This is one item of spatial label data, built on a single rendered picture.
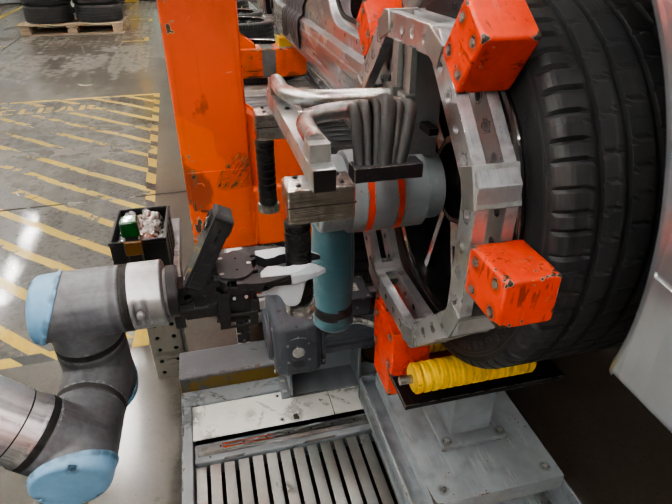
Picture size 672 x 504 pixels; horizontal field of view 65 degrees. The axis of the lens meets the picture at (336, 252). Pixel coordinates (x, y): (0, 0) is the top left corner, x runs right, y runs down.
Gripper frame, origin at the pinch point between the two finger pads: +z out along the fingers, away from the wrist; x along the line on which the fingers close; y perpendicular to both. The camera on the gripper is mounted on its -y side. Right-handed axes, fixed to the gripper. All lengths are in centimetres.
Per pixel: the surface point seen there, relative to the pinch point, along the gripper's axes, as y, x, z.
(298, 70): 28, -253, 44
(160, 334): 65, -73, -34
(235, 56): -17, -60, -4
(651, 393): 5.6, 28.9, 33.0
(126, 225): 18, -53, -33
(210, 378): 72, -57, -20
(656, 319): -2.9, 26.2, 33.0
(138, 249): 24, -53, -31
